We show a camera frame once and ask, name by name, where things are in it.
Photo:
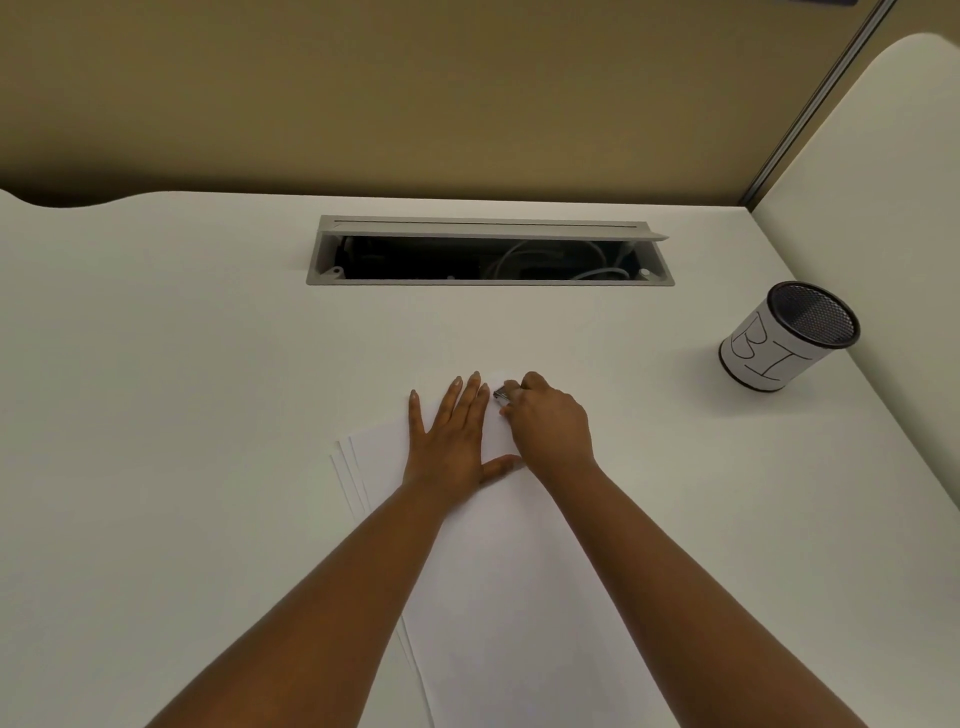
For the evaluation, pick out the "person's right hand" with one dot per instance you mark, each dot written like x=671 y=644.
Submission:
x=555 y=442

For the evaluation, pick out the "person's left hand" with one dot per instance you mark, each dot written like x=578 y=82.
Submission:
x=450 y=457

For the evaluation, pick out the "printed white papers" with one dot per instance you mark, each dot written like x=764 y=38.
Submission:
x=487 y=600

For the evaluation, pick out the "person's left forearm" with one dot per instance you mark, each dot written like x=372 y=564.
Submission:
x=300 y=637

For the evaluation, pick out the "person's right forearm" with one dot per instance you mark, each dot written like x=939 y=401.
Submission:
x=675 y=600

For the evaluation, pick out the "black mesh pen holder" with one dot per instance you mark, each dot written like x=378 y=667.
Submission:
x=757 y=360

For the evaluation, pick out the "wide beige partition panel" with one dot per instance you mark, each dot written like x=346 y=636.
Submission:
x=375 y=97

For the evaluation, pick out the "white rounded desk divider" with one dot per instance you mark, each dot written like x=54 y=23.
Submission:
x=877 y=225

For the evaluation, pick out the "narrow beige partition panel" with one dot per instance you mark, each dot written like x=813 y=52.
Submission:
x=930 y=15

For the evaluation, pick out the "grey partition post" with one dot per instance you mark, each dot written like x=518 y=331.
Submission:
x=820 y=97

